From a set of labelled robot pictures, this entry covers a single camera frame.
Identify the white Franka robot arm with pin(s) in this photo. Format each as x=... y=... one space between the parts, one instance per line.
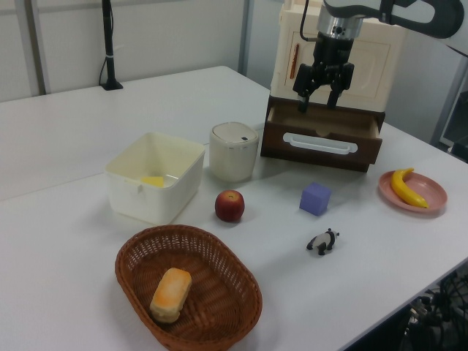
x=409 y=11

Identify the white plastic storage box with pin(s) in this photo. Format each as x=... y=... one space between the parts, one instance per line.
x=153 y=197

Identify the yellow toy banana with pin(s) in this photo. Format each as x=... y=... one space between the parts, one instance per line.
x=402 y=190

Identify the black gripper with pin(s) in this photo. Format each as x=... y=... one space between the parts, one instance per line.
x=332 y=51

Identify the cream toy cabinet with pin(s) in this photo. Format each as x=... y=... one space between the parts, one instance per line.
x=369 y=66

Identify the pink plate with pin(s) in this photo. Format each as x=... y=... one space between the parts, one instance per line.
x=433 y=194

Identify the purple foam cube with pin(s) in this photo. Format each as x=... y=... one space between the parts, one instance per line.
x=314 y=199

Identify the toy bread loaf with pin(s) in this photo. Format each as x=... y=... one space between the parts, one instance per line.
x=170 y=294

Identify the black camera stand pole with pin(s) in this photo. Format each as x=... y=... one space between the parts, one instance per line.
x=108 y=44

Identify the red toy apple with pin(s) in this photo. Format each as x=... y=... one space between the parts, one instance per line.
x=229 y=205

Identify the small cream trash can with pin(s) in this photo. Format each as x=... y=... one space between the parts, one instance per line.
x=233 y=153

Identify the black white panda toy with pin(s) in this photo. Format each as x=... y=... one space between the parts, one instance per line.
x=322 y=241

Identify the grey metal equipment frame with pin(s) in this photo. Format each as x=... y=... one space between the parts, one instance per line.
x=451 y=109

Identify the brown wicker basket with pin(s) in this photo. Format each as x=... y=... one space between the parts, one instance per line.
x=223 y=292

